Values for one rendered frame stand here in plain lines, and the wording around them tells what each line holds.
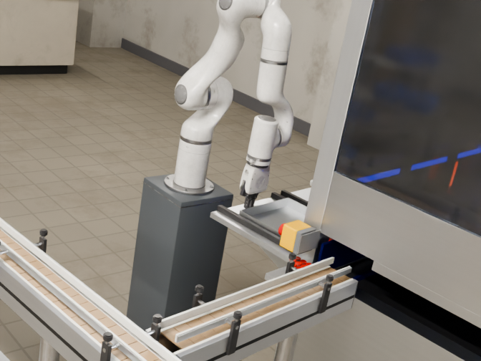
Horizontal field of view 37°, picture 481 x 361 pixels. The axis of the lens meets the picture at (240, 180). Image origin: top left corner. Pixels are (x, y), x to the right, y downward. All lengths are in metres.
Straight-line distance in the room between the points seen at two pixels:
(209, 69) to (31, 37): 4.94
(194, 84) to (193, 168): 0.32
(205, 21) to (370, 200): 5.99
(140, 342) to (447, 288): 0.81
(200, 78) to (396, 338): 1.10
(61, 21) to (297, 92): 2.43
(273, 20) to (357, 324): 0.97
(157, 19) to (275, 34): 6.33
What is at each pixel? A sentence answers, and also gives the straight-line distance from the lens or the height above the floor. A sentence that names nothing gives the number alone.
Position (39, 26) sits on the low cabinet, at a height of 0.48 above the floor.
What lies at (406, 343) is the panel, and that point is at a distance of 2.08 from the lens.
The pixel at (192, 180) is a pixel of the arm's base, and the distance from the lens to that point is 2.66.
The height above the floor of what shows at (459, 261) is 1.13.
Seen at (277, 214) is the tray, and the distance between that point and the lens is 2.55.
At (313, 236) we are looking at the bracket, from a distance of 2.13.
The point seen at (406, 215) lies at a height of 1.18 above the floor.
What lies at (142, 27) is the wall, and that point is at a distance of 8.84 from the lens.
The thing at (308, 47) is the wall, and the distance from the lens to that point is 6.71.
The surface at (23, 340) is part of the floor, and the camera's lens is 3.28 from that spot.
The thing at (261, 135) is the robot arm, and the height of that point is 1.19.
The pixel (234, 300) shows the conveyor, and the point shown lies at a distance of 1.83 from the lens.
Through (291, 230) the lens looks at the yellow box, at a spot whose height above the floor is 1.02.
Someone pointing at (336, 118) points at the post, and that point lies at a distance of 2.05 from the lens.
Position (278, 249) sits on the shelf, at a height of 0.88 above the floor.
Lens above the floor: 1.87
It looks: 21 degrees down
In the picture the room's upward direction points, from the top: 10 degrees clockwise
